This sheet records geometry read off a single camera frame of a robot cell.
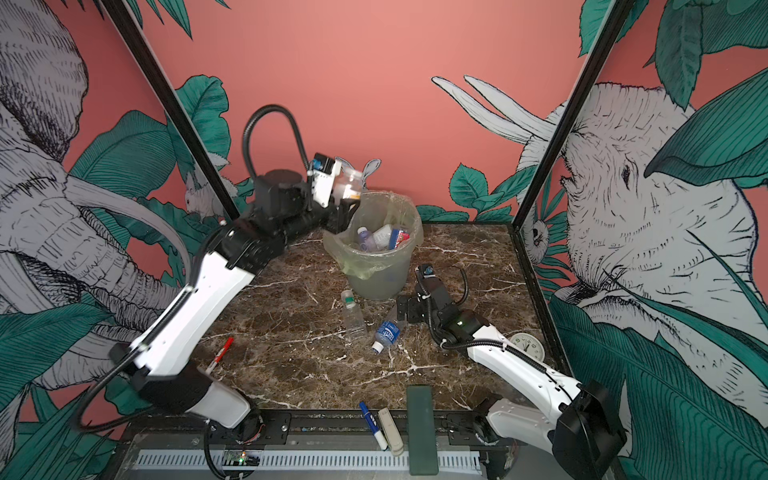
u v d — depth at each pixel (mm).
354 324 928
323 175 519
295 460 701
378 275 805
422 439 717
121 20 701
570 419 394
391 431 710
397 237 867
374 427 731
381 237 954
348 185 613
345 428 751
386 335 843
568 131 906
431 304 589
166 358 395
